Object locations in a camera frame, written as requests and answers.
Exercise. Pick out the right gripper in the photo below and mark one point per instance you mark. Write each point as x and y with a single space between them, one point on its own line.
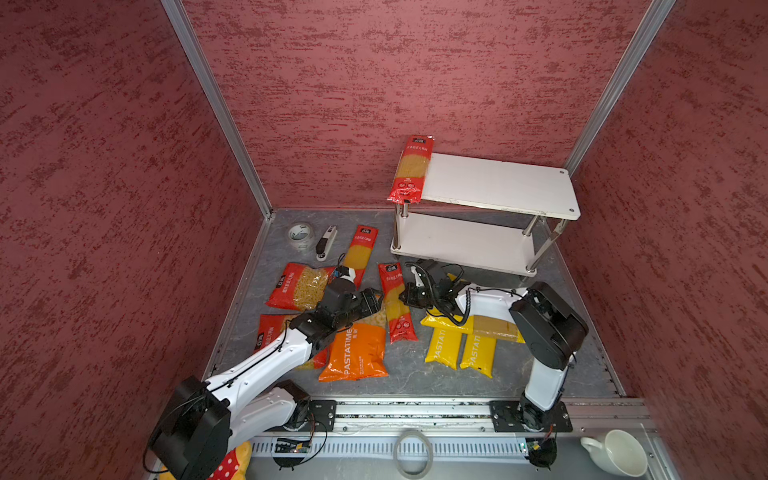
410 288

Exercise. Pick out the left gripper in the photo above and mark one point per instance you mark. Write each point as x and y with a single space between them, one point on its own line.
368 302

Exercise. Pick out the red spaghetti bag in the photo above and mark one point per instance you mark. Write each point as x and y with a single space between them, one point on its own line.
398 314
409 180
359 252

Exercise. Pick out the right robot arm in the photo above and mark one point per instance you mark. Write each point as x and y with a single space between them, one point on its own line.
552 330

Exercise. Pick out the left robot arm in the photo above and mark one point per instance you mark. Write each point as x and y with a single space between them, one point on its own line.
206 419

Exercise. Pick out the white two-tier shelf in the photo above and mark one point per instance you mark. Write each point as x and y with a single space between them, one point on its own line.
546 194

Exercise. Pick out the red fusilli bag upper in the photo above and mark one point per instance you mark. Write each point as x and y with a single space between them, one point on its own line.
300 287

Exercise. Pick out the red fusilli bag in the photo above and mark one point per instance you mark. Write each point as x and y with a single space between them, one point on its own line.
272 326
300 287

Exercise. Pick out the orange macaroni bag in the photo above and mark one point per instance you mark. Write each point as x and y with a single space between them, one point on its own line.
358 353

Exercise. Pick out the black white stapler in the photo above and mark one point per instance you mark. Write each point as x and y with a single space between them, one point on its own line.
325 243

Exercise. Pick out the yellow spaghetti bag left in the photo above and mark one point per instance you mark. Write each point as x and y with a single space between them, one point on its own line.
445 345

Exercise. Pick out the yellow spaghetti bag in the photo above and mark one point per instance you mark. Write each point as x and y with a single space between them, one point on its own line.
445 345
480 352

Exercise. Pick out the red fusilli bag lower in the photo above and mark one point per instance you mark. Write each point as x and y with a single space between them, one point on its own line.
272 326

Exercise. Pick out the yellow spaghetti bag right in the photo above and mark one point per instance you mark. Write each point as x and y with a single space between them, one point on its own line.
480 352

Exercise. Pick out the yellow spaghetti bag crosswise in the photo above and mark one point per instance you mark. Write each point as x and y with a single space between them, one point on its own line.
492 327

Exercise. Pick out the clear packing tape roll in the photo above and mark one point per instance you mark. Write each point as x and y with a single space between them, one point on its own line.
301 236

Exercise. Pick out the yellow plush toy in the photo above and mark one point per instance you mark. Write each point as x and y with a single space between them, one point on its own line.
235 464

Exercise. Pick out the white ceramic cup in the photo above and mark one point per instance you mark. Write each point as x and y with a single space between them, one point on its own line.
617 452

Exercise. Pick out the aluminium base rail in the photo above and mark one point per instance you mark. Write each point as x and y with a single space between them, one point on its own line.
447 429

